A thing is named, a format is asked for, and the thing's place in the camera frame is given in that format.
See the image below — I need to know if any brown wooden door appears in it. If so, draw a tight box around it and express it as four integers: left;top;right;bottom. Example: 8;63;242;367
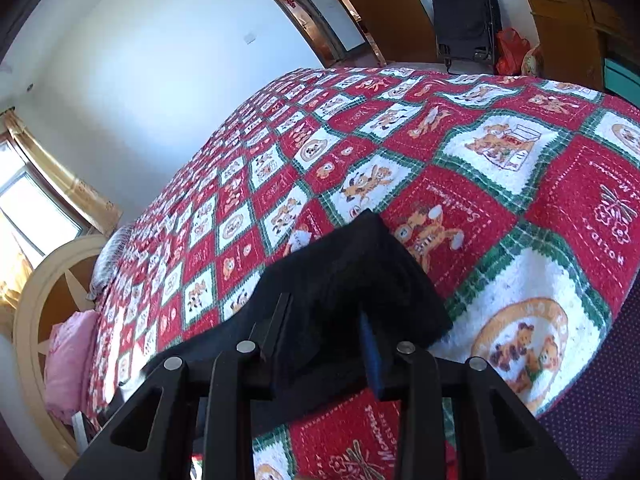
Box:
320;0;438;65

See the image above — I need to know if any striped pillow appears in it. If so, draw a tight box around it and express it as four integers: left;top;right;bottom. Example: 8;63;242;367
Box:
90;224;136;302

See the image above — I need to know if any dark grey sock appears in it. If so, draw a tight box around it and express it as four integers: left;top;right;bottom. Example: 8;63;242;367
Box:
100;209;453;441

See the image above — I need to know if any cream wooden headboard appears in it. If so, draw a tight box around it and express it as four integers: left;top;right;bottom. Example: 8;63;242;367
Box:
12;235;121;463

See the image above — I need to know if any yellow curtain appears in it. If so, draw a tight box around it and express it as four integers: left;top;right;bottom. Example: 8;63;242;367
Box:
0;110;123;235

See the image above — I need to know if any window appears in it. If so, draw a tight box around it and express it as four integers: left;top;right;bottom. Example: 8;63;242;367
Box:
0;140;90;261

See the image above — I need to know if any red plastic bag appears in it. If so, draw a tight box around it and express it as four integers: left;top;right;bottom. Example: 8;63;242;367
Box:
495;27;531;76

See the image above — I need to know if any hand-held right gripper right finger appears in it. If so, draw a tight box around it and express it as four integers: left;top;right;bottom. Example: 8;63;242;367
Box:
359;312;581;480

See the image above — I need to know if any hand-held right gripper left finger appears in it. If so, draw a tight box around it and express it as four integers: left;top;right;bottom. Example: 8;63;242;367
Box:
64;292;293;480

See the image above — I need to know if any purple dotted cloth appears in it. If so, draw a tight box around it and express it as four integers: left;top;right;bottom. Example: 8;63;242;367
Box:
534;285;640;480

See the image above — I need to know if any brown door frame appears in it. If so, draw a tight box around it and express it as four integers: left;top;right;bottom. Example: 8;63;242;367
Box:
239;0;387;68

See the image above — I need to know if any teal box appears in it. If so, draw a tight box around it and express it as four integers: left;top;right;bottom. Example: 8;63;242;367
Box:
602;57;640;107

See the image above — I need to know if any pink pillow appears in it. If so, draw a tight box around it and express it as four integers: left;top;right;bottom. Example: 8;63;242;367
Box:
44;310;101;423

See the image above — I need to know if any black suitcase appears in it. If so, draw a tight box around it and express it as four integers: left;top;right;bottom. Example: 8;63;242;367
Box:
427;0;503;74

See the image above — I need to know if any printed gift bag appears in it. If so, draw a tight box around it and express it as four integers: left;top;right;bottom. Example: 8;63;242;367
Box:
521;44;547;79

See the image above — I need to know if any wooden cabinet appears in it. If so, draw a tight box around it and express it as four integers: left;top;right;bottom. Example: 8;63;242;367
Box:
517;0;626;93

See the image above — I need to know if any red printed blanket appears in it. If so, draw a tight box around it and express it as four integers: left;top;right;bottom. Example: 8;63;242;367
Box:
85;66;640;480

